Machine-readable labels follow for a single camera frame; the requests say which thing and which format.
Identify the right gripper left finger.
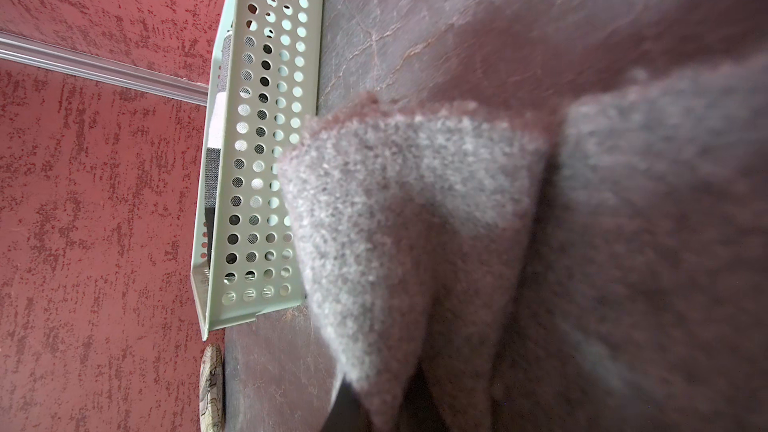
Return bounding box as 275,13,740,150
320,377,369,432

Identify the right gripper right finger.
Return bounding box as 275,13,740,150
398,366,447,432

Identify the grey cloth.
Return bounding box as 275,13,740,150
278,54,767,431

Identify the black white checkered scarf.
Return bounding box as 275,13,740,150
204,32,232,265

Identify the pale green plastic basket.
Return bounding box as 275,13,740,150
190,0,323,336

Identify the crumpled beige rag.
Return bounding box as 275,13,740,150
199,344,225,432

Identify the left corner aluminium post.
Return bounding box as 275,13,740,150
1,32,209,106

